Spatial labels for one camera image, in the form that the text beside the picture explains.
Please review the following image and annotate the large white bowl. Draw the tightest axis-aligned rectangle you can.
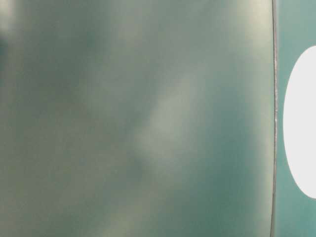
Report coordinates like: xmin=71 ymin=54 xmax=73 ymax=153
xmin=283 ymin=46 xmax=316 ymax=198

